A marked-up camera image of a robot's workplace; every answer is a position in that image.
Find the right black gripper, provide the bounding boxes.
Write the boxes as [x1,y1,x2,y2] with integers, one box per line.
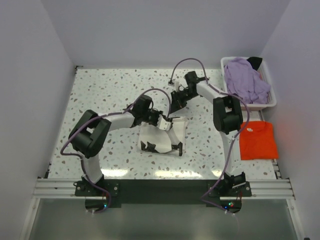
[169,89,199,115]

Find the white t shirt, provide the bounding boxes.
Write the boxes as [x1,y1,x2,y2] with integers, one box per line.
[137,117,188,157]

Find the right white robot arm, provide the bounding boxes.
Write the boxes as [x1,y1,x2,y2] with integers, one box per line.
[170,71,246,198]

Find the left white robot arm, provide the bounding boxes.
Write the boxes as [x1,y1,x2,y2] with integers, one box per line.
[60,94,168,199]

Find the lilac t shirt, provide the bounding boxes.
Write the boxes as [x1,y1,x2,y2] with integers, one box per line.
[223,57,271,105]

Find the black garment in basket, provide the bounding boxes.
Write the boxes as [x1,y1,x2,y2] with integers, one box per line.
[246,56,263,71]

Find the folded orange t shirt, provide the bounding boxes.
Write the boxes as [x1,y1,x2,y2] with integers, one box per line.
[239,121,279,161]

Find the white laundry basket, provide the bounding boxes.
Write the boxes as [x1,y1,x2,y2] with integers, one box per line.
[220,56,277,111]

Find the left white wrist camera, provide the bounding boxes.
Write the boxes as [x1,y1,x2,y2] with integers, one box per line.
[157,115,172,131]

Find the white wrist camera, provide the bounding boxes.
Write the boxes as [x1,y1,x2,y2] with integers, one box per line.
[168,80,181,92]
[157,115,172,131]

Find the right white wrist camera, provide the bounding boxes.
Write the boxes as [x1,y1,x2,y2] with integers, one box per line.
[168,80,181,92]

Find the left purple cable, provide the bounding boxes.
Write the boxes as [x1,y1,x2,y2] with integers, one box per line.
[60,88,174,214]

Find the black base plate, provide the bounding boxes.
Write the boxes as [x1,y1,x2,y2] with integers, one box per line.
[73,178,252,212]

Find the aluminium rail frame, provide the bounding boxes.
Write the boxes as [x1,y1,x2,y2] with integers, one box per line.
[32,159,297,201]

